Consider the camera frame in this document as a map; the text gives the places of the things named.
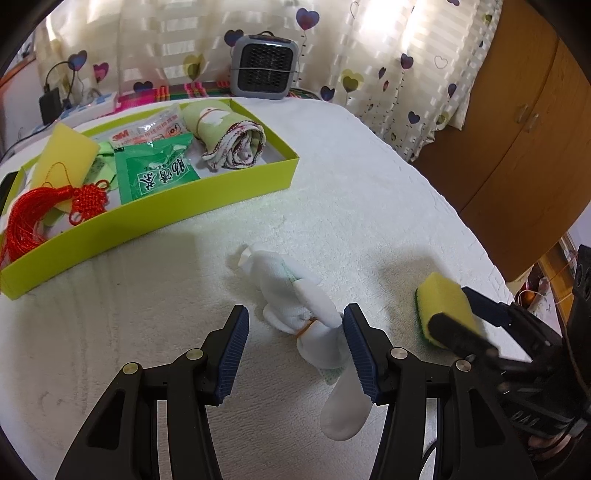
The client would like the yellow green scouring sponge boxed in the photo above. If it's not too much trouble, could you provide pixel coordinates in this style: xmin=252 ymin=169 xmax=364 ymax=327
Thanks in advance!
xmin=415 ymin=272 xmax=485 ymax=349

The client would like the red tassel chinese knot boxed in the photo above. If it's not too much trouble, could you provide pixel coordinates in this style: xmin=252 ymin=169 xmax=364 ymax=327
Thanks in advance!
xmin=1 ymin=162 xmax=110 ymax=264

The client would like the green tea sachet packet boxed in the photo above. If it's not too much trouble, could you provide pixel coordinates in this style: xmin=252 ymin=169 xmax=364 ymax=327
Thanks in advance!
xmin=114 ymin=133 xmax=200 ymax=204

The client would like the green towel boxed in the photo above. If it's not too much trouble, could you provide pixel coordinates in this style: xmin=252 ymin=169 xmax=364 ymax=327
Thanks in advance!
xmin=181 ymin=100 xmax=266 ymax=172

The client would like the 3M clear plastic packet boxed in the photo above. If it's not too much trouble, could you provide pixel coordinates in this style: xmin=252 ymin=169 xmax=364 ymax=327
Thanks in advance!
xmin=92 ymin=104 xmax=188 ymax=148

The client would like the brown wooden cabinet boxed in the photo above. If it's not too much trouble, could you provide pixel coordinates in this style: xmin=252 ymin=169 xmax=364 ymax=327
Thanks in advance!
xmin=414 ymin=1 xmax=590 ymax=281

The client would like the lime green shallow box tray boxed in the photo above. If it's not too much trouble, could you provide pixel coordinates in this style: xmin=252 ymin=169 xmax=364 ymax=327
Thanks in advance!
xmin=1 ymin=99 xmax=298 ymax=299

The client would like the cream heart pattern curtain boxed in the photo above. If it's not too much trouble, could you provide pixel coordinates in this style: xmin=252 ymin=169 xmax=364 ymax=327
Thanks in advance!
xmin=34 ymin=0 xmax=503 ymax=161

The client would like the black smartphone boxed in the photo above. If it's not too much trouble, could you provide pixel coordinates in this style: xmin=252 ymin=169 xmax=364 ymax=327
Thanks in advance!
xmin=0 ymin=171 xmax=18 ymax=213

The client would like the grey portable heater fan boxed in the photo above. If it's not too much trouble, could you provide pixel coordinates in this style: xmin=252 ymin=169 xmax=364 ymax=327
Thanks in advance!
xmin=230 ymin=32 xmax=300 ymax=100

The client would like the white blue power strip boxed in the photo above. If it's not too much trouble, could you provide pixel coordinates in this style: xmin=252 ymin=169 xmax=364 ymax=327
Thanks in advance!
xmin=58 ymin=93 xmax=118 ymax=124

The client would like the black power adapter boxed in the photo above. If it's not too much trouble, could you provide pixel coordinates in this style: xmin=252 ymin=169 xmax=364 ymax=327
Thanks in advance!
xmin=39 ymin=60 xmax=77 ymax=126

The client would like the pink plaid cloth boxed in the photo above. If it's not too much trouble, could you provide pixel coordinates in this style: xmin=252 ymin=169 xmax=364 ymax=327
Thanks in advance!
xmin=115 ymin=80 xmax=325 ymax=112

